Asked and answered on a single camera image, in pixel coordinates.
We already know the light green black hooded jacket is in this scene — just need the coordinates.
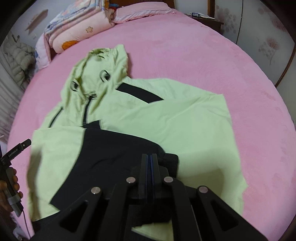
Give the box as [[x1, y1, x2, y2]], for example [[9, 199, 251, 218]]
[[26, 44, 248, 241]]

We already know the person's left hand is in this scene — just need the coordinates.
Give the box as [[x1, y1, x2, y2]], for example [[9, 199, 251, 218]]
[[1, 167, 23, 217]]

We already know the white floral curtain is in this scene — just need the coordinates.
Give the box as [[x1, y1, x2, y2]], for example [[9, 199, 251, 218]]
[[0, 51, 24, 143]]

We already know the grey puffer jacket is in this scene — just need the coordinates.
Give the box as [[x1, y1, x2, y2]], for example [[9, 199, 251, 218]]
[[1, 34, 36, 90]]

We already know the white floral pillow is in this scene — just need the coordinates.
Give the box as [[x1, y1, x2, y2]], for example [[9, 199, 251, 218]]
[[35, 34, 51, 70]]

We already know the pink bed sheet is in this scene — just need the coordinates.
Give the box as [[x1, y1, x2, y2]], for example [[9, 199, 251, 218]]
[[8, 12, 295, 240]]

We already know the dark wooden nightstand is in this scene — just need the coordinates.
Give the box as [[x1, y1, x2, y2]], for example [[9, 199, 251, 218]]
[[186, 13, 223, 34]]

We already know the pink pillow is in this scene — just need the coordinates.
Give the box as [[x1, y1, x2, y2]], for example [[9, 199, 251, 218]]
[[112, 2, 175, 24]]

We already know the folded pink cartoon quilt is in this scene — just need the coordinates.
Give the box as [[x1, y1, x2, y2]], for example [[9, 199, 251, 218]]
[[44, 1, 114, 53]]

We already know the dark wooden headboard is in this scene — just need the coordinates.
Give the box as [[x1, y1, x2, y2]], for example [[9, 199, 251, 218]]
[[109, 0, 175, 9]]

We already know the black cable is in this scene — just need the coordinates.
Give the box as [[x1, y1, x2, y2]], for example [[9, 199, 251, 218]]
[[21, 208, 32, 240]]

